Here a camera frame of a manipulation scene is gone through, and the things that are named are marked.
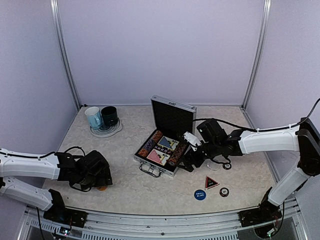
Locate aluminium poker case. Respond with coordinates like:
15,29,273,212
134,95,197,178

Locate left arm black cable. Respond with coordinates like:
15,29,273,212
7,146,93,193

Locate blue small blind button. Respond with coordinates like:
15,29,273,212
194,189,207,201

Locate blue playing card deck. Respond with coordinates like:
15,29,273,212
158,136,180,151

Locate black poker chip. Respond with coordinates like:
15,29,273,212
219,187,230,198
222,163,232,170

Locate left aluminium frame post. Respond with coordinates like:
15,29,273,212
50,0,81,111

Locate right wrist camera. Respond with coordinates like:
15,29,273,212
183,131,202,148

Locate front aluminium rail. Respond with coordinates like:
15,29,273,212
17,198,309,240

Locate dark green mug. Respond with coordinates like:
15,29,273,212
101,106,118,127

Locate red playing card deck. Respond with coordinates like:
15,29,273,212
146,149,173,166

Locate right aluminium frame post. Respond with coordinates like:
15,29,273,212
241,0,272,111

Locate chip row in case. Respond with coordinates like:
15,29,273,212
137,130,163,158
167,142,188,166

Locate light blue mug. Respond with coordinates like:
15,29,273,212
84,106,103,130

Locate left chip row in case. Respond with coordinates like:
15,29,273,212
137,130,163,158

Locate red triangular button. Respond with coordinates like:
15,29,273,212
204,176,220,190

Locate right chip row in case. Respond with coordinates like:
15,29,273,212
167,142,188,166

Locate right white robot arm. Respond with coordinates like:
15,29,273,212
177,117,320,222

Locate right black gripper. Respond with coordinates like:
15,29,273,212
176,140,221,173

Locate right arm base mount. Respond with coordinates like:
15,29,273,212
238,207,282,228

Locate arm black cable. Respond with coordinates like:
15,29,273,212
192,97,320,132
7,146,93,193

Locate clear round dealer button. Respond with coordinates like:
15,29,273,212
206,160,221,171

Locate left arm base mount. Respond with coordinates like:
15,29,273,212
43,208,88,228

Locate aluminium frame post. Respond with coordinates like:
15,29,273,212
50,0,81,111
241,0,272,111

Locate grey round coaster tray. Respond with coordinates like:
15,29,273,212
89,118,122,138

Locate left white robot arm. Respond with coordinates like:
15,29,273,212
0,149,113,223

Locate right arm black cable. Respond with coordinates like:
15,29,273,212
192,97,320,132

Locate orange round button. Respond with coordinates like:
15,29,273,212
96,186,108,191

